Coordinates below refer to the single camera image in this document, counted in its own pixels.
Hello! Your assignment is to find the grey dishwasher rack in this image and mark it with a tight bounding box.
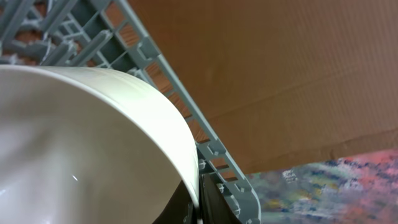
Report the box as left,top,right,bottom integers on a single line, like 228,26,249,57
1,0,261,223

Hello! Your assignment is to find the white bowl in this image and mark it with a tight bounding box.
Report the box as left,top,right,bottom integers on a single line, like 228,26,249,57
1,65,199,223

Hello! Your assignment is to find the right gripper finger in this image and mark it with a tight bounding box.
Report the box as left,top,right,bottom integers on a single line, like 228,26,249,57
154,174,241,224

